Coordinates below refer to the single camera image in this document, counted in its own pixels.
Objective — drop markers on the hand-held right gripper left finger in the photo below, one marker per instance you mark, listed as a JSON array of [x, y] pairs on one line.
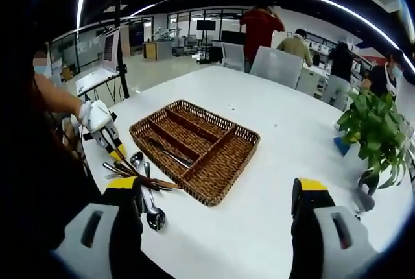
[[123, 227]]

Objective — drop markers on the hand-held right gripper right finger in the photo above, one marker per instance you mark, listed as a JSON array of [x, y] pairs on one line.
[[308, 227]]

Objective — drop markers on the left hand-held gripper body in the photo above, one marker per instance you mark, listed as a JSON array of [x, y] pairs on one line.
[[97, 115]]

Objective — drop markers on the silver metal spoon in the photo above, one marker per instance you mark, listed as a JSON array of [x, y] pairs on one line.
[[137, 158], [155, 219]]

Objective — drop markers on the silver metal knife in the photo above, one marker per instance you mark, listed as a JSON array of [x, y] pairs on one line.
[[175, 158]]

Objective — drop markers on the brown wicker utensil storage tray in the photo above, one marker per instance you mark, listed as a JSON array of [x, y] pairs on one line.
[[227, 168]]

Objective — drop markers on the person's left hand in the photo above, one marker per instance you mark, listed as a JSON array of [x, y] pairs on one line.
[[84, 113]]

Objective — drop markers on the black tripod pole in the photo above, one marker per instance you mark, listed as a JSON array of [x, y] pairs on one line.
[[120, 65]]

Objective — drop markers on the person's dark clothed torso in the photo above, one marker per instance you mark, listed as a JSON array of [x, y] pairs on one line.
[[48, 178]]

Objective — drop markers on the black grey handheld device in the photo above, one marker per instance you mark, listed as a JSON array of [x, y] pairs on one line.
[[366, 194]]

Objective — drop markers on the yellow front cabinet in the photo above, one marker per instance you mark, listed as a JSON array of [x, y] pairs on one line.
[[149, 50]]

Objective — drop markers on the blue cloth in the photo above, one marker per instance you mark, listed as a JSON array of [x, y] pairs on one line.
[[342, 144]]

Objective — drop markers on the short ceiling light strip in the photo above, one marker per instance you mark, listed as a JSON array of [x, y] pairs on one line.
[[82, 3], [142, 10]]

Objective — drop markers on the green potted plant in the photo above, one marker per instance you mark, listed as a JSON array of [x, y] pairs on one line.
[[376, 129]]

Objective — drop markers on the black television on stand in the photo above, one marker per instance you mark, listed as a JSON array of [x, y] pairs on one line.
[[206, 26]]

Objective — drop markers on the white office chair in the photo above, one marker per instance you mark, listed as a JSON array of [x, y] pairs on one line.
[[231, 55]]

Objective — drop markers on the wide black monitor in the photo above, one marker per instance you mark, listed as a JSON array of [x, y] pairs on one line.
[[231, 36]]

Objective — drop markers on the grey office chair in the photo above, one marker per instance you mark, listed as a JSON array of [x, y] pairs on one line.
[[275, 65]]

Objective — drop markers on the shelving unit with white boxes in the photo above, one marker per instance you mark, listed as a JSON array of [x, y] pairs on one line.
[[337, 50]]

